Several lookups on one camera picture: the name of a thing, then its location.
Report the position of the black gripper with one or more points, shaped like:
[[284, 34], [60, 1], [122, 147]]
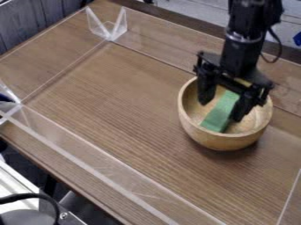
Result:
[[233, 70]]

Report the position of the green rectangular block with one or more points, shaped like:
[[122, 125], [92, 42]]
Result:
[[217, 119]]

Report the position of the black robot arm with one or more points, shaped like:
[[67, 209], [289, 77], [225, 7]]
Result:
[[251, 16]]

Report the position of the brown wooden bowl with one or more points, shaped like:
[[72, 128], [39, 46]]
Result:
[[239, 135]]

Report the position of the blue object at right edge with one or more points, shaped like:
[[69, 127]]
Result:
[[297, 39]]

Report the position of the white container in background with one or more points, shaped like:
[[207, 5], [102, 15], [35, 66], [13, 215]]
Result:
[[289, 27]]

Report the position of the clear acrylic front barrier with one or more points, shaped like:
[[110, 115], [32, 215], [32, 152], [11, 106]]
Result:
[[135, 199]]

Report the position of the clear acrylic corner bracket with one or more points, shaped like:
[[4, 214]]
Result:
[[107, 30]]

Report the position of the grey metal bracket with screw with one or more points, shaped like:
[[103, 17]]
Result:
[[35, 214]]

